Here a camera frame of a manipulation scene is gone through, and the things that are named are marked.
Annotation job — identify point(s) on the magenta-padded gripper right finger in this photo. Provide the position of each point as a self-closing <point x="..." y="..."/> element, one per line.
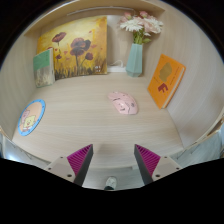
<point x="148" y="160"/>

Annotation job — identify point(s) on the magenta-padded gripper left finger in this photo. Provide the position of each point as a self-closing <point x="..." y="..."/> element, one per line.
<point x="78" y="160"/>

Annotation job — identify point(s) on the pink computer mouse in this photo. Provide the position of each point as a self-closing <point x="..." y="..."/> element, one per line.
<point x="123" y="103"/>

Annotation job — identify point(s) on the round blue-rimmed cartoon mouse pad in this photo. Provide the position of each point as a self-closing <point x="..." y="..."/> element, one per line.
<point x="31" y="117"/>

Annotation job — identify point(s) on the orange book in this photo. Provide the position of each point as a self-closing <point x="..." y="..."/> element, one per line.
<point x="165" y="80"/>

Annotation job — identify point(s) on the white power strip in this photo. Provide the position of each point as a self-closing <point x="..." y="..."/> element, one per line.
<point x="116" y="69"/>

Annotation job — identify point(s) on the green and beige book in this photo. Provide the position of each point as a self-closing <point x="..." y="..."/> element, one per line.
<point x="44" y="68"/>

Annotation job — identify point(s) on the teal faceted vase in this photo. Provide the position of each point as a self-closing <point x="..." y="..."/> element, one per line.
<point x="134" y="61"/>

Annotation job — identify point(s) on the yellow poppy canvas painting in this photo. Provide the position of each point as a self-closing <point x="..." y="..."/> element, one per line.
<point x="80" y="46"/>

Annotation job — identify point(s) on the pink and white flower bouquet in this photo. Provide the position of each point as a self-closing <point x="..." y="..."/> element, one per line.
<point x="140" y="24"/>

